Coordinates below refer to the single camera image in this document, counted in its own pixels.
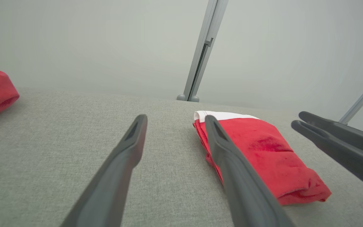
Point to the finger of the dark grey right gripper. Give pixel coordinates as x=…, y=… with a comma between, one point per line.
x=351, y=157
x=342, y=130

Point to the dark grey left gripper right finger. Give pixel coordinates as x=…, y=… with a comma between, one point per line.
x=244, y=192

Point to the thin grey metal wall rail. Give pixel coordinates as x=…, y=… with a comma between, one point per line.
x=361, y=101

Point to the folded red garment white trim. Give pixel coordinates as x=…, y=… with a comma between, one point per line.
x=273, y=157

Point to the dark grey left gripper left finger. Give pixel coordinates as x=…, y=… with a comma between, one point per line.
x=112, y=183

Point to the grey post pair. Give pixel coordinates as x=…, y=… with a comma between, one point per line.
x=195, y=98

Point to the grey rounded post cap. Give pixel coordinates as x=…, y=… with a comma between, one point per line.
x=181, y=97

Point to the grey metal partition post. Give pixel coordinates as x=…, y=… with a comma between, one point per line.
x=205, y=47

